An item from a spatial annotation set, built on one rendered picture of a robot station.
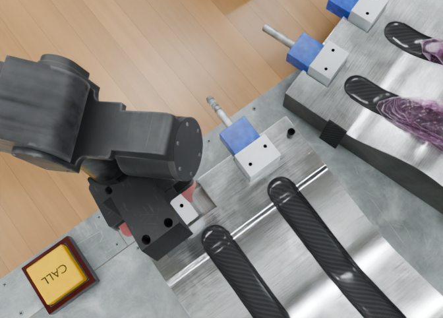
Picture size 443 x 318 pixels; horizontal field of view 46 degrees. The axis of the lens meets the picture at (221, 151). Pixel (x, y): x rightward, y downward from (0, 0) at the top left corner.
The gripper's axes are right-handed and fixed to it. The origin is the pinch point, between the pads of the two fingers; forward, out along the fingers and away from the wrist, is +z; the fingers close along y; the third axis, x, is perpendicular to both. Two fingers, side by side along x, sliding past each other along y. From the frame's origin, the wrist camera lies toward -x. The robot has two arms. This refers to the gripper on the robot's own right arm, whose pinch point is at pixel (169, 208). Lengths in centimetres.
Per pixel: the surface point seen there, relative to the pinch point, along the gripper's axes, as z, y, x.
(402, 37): 12.0, 41.7, 6.9
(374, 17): 7.2, 39.0, 9.6
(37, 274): 5.8, -21.3, 8.0
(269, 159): 4.3, 13.8, -0.5
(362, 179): 19.5, 24.1, -4.2
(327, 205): 10.6, 16.3, -7.7
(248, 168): 3.8, 10.9, 0.0
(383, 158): 14.4, 27.0, -5.7
